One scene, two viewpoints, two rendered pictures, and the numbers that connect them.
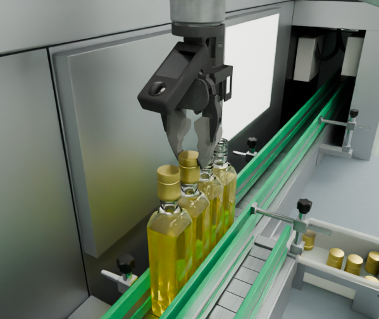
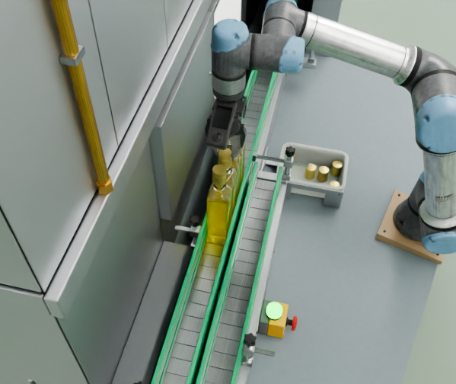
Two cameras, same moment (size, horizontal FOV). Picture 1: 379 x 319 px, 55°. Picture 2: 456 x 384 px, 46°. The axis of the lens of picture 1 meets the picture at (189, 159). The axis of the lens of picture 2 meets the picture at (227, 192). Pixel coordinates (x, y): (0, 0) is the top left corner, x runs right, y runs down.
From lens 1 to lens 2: 85 cm
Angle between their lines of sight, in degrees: 27
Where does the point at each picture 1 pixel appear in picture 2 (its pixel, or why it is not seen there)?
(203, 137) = (235, 145)
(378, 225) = (339, 129)
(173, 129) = not seen: hidden behind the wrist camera
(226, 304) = (250, 225)
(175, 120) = not seen: hidden behind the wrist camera
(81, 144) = (165, 166)
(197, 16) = (233, 91)
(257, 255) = (261, 187)
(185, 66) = (228, 119)
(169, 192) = (221, 181)
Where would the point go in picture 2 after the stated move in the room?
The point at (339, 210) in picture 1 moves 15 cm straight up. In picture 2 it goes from (309, 121) to (314, 90)
